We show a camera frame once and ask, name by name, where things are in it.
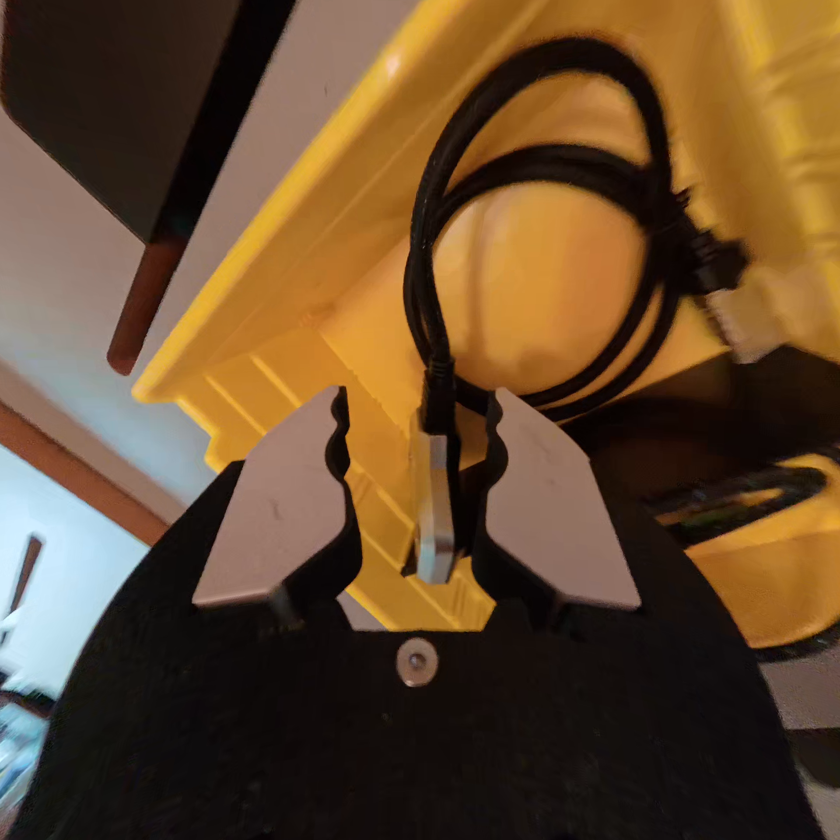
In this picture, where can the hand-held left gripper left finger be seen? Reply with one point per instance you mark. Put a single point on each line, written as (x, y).
(275, 512)

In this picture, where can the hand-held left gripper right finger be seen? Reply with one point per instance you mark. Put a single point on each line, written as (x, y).
(558, 518)

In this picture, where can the yellow bin with divider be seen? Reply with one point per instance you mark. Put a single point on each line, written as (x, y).
(295, 262)

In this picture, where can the grey desk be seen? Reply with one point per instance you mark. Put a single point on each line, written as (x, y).
(65, 295)

